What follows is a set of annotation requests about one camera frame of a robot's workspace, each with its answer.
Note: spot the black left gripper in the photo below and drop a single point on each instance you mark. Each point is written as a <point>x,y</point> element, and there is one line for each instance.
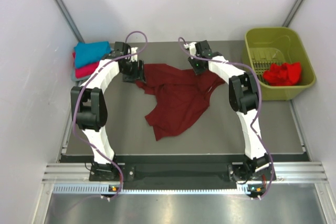
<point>137,74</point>

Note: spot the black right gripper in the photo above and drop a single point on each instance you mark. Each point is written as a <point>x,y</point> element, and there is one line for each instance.
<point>191,60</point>

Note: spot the dark red t shirt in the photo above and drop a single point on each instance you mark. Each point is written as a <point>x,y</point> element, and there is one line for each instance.
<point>181,97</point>

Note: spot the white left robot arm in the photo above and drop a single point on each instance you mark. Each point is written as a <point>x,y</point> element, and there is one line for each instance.
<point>89,111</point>

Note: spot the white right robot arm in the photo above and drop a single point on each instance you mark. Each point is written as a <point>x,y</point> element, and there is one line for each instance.
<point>244,92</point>

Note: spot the teal folded shirt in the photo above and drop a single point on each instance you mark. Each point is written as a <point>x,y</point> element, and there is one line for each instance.
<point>95,48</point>

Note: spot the light blue folded shirt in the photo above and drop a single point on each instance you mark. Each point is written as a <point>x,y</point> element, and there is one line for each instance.
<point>75,79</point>

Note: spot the olive green plastic bin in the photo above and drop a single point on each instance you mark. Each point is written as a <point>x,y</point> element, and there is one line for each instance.
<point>267,45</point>

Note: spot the bright red crumpled shirt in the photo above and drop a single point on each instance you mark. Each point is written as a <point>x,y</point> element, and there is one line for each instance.
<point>286,74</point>

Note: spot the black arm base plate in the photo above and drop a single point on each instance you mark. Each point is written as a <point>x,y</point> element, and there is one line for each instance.
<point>226,172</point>

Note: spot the slotted cable duct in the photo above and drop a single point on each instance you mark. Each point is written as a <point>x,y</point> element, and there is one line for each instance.
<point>107,189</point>

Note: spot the aluminium frame rail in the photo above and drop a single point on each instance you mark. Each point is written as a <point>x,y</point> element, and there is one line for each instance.
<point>288,172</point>

